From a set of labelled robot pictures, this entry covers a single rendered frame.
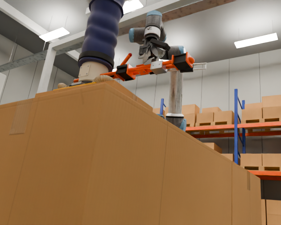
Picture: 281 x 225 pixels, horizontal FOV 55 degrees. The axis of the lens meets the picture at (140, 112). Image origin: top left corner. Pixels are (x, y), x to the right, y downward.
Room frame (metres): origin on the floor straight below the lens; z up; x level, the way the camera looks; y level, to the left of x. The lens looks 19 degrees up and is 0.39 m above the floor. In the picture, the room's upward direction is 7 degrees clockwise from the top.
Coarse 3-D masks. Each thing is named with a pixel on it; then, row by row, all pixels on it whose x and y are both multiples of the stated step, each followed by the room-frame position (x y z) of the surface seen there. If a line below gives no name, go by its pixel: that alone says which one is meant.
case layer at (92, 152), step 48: (48, 96) 0.43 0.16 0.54; (96, 96) 0.36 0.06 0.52; (0, 144) 0.49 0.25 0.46; (48, 144) 0.41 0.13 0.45; (96, 144) 0.35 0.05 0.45; (144, 144) 0.44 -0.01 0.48; (192, 144) 0.59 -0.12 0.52; (0, 192) 0.47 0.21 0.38; (48, 192) 0.39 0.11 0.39; (96, 192) 0.36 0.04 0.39; (144, 192) 0.45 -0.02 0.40; (192, 192) 0.60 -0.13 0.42; (240, 192) 0.90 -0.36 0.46
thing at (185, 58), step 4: (172, 56) 1.17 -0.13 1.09; (176, 56) 1.17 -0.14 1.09; (180, 56) 1.16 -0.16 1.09; (184, 56) 1.14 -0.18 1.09; (188, 56) 1.13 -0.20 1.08; (172, 60) 1.17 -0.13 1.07; (176, 60) 1.17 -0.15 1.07; (180, 60) 1.16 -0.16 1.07; (184, 60) 1.14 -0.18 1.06; (188, 60) 1.14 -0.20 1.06; (172, 64) 1.18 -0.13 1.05; (176, 64) 1.17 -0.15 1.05; (180, 64) 1.17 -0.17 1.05; (184, 64) 1.16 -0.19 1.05; (188, 64) 1.16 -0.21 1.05; (192, 64) 1.18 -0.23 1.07; (176, 68) 1.21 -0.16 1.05; (180, 68) 1.21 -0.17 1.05; (184, 68) 1.20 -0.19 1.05
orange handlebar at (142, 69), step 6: (168, 60) 1.20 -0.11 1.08; (192, 60) 1.14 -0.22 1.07; (138, 66) 1.30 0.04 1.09; (144, 66) 1.27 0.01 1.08; (150, 66) 1.25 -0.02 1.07; (168, 66) 1.24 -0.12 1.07; (108, 72) 1.41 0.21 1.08; (114, 72) 1.39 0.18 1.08; (138, 72) 1.33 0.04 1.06; (144, 72) 1.31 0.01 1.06; (114, 78) 1.45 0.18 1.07
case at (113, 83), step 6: (90, 84) 1.28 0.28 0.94; (114, 84) 1.20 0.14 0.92; (120, 84) 1.24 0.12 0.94; (54, 90) 1.43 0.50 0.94; (60, 90) 1.40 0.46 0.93; (66, 90) 1.38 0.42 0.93; (120, 90) 1.25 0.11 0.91; (126, 90) 1.29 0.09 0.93; (36, 96) 1.52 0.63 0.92; (132, 96) 1.34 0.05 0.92; (138, 102) 1.39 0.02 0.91; (144, 102) 1.44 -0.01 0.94; (150, 108) 1.51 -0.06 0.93
